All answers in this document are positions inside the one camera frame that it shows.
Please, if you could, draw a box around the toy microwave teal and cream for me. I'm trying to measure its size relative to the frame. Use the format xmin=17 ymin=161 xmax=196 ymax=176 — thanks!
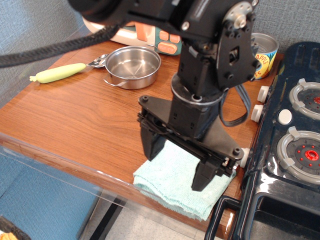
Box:
xmin=81 ymin=17 xmax=183 ymax=56

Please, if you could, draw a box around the pineapple slices can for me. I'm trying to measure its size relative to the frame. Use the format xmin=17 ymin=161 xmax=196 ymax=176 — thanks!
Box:
xmin=251 ymin=33 xmax=279 ymax=80

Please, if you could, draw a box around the spoon with green handle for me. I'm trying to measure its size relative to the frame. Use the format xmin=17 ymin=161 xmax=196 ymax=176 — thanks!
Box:
xmin=29 ymin=54 xmax=108 ymax=84

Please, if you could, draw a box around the orange object bottom left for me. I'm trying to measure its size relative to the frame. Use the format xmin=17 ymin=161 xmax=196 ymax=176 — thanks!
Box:
xmin=0 ymin=216 xmax=31 ymax=240

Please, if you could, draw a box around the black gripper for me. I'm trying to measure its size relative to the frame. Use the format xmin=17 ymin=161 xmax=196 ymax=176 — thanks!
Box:
xmin=138 ymin=95 xmax=244 ymax=192

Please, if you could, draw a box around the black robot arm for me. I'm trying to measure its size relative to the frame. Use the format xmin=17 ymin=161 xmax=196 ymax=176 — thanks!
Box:
xmin=70 ymin=0 xmax=260 ymax=192

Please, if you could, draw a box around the black toy stove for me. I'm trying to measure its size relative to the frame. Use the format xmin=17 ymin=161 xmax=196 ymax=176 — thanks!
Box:
xmin=205 ymin=41 xmax=320 ymax=240

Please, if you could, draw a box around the light blue cloth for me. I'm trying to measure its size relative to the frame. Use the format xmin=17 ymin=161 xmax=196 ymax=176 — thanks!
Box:
xmin=133 ymin=141 xmax=236 ymax=221

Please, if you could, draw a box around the steel pot with handles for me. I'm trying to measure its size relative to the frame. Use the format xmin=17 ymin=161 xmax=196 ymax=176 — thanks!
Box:
xmin=104 ymin=46 xmax=162 ymax=90

